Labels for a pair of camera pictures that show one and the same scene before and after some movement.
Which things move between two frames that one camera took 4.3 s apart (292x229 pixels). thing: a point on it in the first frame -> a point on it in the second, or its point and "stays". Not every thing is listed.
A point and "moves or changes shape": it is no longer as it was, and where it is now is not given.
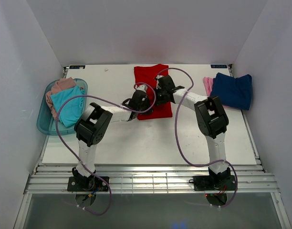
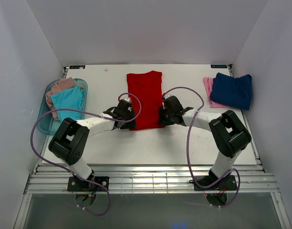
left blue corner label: [77, 67] stays
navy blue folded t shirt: [233, 92] stays
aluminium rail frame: [151, 179] stays
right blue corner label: [219, 66] stays
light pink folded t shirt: [208, 82] stays
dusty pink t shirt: [60, 85] stays
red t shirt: [149, 73] moves or changes shape
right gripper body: [160, 98] -> [165, 117]
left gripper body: [146, 106] -> [128, 125]
